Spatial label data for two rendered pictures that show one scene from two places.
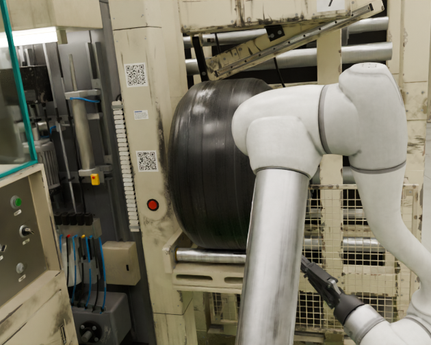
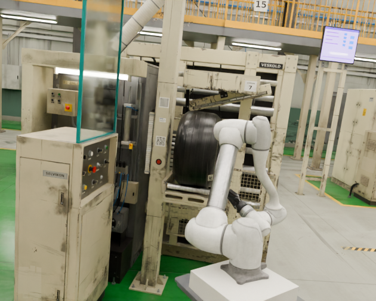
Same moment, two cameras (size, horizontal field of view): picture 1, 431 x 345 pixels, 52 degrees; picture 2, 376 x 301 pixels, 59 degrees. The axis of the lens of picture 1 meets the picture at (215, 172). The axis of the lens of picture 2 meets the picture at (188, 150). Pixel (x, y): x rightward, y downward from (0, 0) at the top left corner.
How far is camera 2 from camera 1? 1.09 m
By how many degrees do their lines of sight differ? 9
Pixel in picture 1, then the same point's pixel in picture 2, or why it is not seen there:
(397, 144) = (267, 142)
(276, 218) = (227, 159)
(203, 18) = (194, 82)
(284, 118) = (233, 128)
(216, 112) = (199, 124)
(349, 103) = (255, 127)
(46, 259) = (107, 177)
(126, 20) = (165, 79)
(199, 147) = (190, 137)
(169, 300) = (156, 209)
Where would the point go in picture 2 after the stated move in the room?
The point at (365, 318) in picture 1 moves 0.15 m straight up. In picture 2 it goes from (248, 208) to (251, 185)
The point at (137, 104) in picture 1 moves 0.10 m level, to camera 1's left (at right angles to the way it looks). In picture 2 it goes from (162, 114) to (148, 113)
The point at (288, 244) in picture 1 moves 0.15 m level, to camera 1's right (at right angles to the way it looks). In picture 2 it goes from (230, 168) to (256, 170)
